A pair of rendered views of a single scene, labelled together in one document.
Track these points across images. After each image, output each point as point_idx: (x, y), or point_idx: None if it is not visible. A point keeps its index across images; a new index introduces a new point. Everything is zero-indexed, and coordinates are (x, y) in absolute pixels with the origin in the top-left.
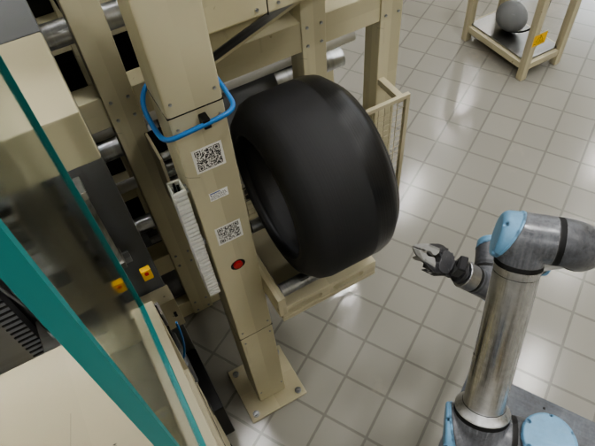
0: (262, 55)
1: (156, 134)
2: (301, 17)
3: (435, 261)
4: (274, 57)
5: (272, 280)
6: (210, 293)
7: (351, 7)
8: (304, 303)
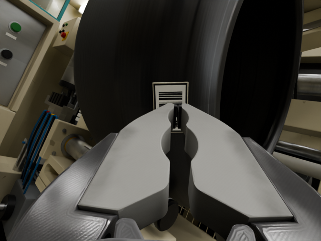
0: (288, 114)
1: None
2: None
3: (137, 196)
4: (299, 121)
5: (85, 129)
6: (77, 115)
7: None
8: None
